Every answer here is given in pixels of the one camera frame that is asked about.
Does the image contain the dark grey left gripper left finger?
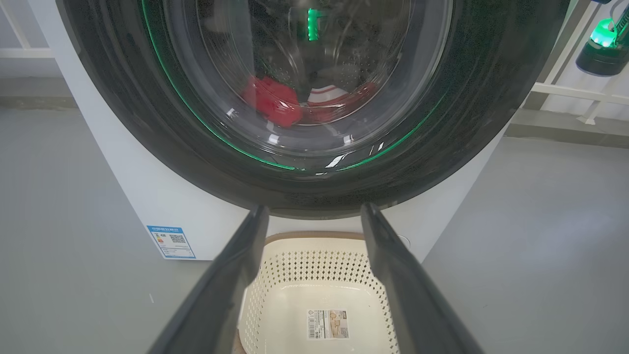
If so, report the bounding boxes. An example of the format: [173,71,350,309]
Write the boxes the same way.
[147,206,270,354]

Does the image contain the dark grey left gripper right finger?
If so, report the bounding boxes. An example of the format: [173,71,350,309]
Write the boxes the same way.
[360,203,485,354]

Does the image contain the dark round washing machine door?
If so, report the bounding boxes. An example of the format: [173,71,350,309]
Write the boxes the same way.
[55,0,571,220]

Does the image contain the paper label sticker in basket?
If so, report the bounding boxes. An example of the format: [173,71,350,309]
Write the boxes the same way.
[307,309,350,340]

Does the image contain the cream perforated laundry basket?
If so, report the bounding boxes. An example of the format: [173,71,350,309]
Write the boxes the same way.
[235,231,401,354]

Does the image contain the white washing machine body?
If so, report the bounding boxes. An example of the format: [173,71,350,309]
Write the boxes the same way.
[27,0,573,261]

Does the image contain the blue energy label sticker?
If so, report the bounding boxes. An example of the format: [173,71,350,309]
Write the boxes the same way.
[146,225,196,260]

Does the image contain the white railing fence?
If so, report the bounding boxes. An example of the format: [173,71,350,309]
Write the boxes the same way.
[0,0,55,59]
[531,0,629,126]

